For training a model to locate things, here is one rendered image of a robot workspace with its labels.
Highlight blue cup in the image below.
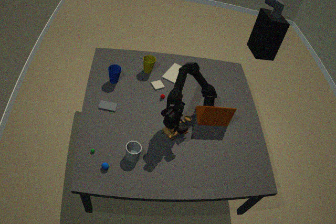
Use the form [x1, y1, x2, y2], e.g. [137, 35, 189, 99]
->
[108, 64, 121, 84]

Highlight blue ball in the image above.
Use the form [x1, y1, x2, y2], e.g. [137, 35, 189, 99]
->
[101, 163, 109, 170]

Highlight small wooden catapult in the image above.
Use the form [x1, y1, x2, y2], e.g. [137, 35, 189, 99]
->
[162, 115, 192, 139]

